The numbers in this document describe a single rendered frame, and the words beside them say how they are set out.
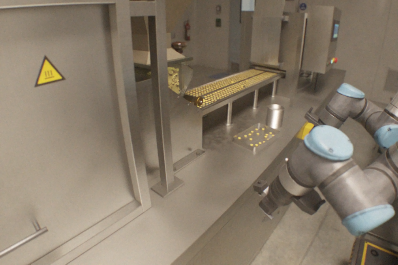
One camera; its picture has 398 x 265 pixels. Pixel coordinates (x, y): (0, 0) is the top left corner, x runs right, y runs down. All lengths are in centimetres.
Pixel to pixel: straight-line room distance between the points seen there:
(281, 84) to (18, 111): 141
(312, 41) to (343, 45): 345
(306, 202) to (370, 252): 83
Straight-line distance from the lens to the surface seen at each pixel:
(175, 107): 72
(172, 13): 71
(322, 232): 178
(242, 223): 86
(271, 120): 109
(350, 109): 90
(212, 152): 88
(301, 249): 164
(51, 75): 44
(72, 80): 45
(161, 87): 55
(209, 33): 623
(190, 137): 82
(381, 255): 139
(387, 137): 82
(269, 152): 91
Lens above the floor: 127
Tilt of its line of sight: 24 degrees down
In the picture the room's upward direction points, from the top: straight up
